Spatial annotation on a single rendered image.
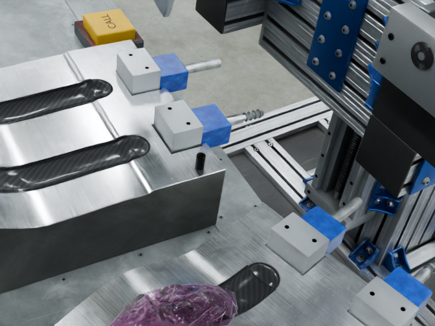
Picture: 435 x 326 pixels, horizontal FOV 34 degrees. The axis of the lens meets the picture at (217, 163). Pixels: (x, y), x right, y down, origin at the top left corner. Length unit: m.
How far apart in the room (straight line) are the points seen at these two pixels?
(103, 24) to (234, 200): 0.36
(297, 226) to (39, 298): 0.27
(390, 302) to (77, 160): 0.35
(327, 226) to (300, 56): 0.55
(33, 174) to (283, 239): 0.27
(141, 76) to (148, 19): 1.83
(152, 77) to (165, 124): 0.09
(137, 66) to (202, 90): 1.49
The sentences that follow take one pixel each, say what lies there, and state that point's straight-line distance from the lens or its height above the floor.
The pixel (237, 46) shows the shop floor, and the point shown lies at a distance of 2.56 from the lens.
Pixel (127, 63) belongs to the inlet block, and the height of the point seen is 0.92.
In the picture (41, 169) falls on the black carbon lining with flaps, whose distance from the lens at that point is 0.76.
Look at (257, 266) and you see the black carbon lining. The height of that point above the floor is 0.85.
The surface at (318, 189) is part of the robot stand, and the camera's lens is 1.53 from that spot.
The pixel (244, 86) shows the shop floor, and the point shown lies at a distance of 2.37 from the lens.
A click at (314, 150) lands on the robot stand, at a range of 1.86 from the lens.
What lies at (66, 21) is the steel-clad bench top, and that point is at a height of 0.80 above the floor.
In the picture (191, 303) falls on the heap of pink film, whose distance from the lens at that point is 0.62.
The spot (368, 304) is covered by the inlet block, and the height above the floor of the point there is 0.88.
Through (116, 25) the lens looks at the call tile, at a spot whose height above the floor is 0.84.
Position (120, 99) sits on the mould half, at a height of 0.89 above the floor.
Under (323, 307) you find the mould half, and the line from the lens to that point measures 0.70.
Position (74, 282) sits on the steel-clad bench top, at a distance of 0.76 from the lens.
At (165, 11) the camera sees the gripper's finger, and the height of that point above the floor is 1.01.
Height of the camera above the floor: 1.41
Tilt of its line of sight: 43 degrees down
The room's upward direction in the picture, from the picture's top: 9 degrees clockwise
